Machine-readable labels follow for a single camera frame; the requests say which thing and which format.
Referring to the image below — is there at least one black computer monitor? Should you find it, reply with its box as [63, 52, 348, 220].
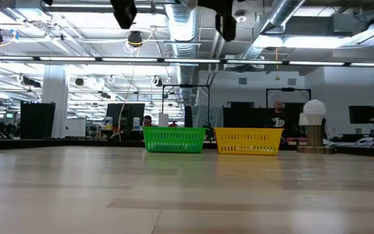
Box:
[348, 105, 374, 125]

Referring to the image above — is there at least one black partition panel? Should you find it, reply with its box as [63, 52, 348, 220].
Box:
[19, 101, 56, 140]

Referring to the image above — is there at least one black aluminium table frame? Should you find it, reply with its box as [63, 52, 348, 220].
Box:
[0, 136, 374, 159]

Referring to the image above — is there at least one large black screen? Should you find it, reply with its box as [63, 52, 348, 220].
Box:
[105, 103, 145, 131]

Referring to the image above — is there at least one white bulb brass lamp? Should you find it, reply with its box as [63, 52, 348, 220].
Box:
[297, 99, 336, 155]

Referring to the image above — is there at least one green plastic basket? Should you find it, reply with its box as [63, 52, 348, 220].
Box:
[142, 126, 207, 154]

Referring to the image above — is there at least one black gantry frame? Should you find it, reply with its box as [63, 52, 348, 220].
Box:
[266, 87, 312, 110]

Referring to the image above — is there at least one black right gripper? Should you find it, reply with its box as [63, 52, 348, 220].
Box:
[196, 0, 247, 43]

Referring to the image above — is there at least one yellow plastic basket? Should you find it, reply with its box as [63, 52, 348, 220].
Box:
[213, 127, 284, 156]

